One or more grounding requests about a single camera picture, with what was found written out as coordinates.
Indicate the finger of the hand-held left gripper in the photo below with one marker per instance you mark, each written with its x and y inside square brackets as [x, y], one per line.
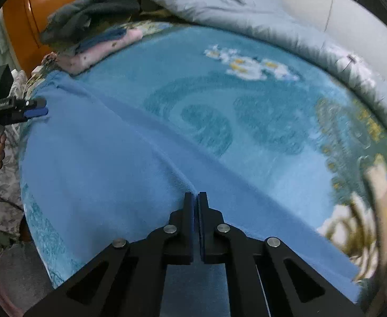
[36, 102]
[38, 113]

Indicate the navy folded garment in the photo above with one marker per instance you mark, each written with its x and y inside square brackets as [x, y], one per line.
[111, 34]

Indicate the grey folded garment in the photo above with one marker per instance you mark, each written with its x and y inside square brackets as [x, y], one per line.
[87, 10]

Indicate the blue fleece pants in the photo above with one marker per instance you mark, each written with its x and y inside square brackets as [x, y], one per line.
[97, 155]

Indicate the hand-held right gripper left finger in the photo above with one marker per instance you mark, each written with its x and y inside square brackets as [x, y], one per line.
[185, 231]

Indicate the wooden bed frame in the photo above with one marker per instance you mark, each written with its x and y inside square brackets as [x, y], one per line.
[48, 0]

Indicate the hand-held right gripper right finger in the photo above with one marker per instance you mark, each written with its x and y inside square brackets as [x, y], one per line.
[210, 234]

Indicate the pink folded garment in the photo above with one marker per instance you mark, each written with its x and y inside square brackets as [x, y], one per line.
[94, 52]

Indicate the light blue floral quilt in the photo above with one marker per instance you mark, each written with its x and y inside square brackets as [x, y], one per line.
[230, 6]

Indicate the green floral blanket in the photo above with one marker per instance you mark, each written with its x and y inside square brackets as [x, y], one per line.
[246, 105]

